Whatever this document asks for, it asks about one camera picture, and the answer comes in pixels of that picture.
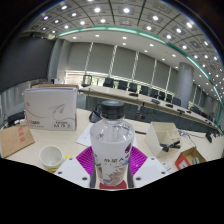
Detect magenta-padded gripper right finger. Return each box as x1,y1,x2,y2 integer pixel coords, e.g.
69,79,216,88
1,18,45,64
126,145,168,189

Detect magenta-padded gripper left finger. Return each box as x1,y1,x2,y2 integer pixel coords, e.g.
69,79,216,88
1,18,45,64
54,145,99,189

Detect clear plastic water bottle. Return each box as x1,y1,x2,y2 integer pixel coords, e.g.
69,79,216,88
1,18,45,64
89,99,136,188

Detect white remote control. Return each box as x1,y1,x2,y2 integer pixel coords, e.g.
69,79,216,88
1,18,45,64
161,161,174,174

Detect small open white box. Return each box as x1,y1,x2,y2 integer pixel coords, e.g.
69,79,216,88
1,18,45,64
143,121,183,158

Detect white printed paper sheet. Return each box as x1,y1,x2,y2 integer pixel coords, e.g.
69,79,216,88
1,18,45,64
75,121,138,148

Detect open red cardboard box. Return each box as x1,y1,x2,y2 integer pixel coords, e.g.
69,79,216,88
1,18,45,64
174,146,208,172

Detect flat round red coaster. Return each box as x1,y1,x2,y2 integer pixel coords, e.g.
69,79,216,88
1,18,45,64
99,179,128,191

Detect brown paper envelope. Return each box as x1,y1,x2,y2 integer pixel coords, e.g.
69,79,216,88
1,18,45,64
0,123,36,159

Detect white copy paper carton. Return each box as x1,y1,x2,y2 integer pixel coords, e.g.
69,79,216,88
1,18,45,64
23,85,78,132

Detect black power adapter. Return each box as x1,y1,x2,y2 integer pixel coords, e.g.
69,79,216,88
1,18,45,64
6,110,26,127

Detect long curved conference table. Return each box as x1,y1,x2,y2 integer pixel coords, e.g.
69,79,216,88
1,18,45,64
78,84,224,133

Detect row of black office chairs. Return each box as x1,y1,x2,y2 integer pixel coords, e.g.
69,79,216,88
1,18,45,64
102,77,211,121

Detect grey mesh office chair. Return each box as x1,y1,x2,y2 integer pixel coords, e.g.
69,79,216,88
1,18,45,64
81,74,93,88

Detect recessed ceiling lights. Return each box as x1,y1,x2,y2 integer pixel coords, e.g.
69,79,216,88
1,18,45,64
29,0,224,101

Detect white mug with yellow handle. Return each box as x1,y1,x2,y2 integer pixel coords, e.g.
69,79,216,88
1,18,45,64
38,144,73,174

